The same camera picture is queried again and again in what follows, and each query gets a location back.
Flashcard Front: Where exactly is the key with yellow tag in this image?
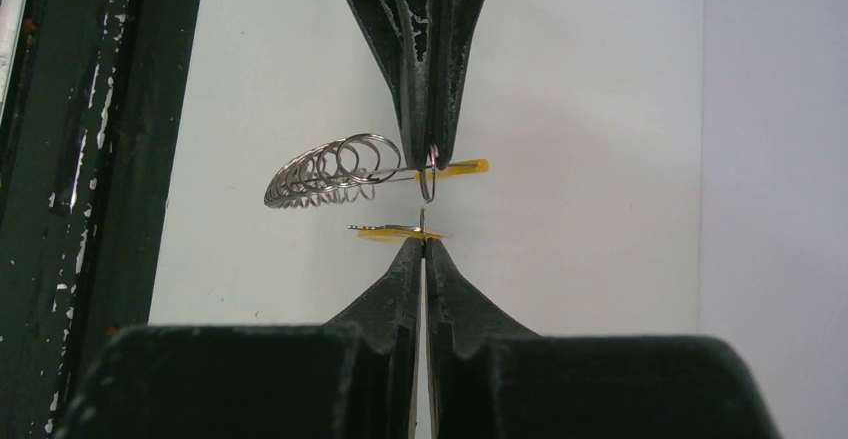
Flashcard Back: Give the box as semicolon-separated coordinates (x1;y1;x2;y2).
346;207;452;244

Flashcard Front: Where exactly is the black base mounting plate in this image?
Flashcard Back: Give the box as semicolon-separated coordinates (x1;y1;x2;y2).
1;0;200;438

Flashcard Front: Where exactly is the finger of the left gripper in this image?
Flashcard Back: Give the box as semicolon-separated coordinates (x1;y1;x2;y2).
346;0;427;170
430;0;484;168

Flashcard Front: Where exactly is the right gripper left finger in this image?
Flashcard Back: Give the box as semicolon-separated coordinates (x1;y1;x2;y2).
56;239;423;438

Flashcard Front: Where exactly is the large keyring with yellow grip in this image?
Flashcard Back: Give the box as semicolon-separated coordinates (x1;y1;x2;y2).
263;133;489;210

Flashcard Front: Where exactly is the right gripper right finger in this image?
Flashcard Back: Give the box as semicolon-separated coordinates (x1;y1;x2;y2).
425;239;779;438

